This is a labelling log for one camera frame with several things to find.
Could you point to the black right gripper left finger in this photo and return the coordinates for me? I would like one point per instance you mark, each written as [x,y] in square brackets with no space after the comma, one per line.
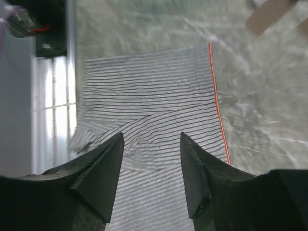
[76,196]

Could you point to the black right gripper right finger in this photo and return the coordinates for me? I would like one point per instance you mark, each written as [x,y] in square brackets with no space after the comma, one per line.
[222,198]

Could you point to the grey striped boxer underwear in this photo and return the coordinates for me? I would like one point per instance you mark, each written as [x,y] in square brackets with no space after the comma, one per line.
[151,98]

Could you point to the beige clip hanger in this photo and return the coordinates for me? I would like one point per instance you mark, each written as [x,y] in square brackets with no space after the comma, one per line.
[283,12]

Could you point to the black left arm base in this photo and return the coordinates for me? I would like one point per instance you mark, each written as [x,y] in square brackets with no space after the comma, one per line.
[49,30]

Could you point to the aluminium mounting rail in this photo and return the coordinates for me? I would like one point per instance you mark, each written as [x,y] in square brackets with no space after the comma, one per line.
[53,106]

